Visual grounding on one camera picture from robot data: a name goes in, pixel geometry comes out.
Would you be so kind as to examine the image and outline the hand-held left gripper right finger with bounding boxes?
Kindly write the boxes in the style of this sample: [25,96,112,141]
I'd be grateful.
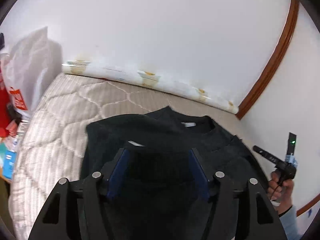
[189,148,288,240]

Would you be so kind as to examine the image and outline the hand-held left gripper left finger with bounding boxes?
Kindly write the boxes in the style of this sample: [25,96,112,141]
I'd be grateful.
[28,147,130,240]

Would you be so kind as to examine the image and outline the black sweatshirt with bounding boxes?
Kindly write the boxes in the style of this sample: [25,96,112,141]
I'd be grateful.
[81,106,271,240]

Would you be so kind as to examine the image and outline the person's right forearm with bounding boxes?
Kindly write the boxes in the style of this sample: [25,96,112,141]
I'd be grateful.
[277,205,304,240]

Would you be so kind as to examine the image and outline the person's right hand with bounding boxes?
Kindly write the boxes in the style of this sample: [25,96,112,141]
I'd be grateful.
[266,171,295,214]

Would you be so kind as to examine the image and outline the striped quilted mattress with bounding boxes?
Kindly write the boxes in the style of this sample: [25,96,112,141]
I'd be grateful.
[9,73,241,240]

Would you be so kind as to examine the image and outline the white patterned paper roll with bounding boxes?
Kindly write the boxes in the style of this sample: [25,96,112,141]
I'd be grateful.
[62,60,239,114]

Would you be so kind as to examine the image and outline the blue box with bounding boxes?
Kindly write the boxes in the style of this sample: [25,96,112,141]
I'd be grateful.
[2,149,18,179]

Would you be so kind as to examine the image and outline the small red box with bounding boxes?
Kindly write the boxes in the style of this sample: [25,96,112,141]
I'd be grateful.
[6,119,20,137]

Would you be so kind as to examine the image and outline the red paper bag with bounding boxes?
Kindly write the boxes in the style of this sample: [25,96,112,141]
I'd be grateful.
[0,62,12,137]

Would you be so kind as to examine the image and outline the white plastic bag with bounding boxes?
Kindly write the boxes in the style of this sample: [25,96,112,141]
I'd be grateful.
[4,26,63,118]

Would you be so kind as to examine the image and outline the brown wooden door frame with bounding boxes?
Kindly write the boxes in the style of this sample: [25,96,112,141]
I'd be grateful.
[235,0,320,218]

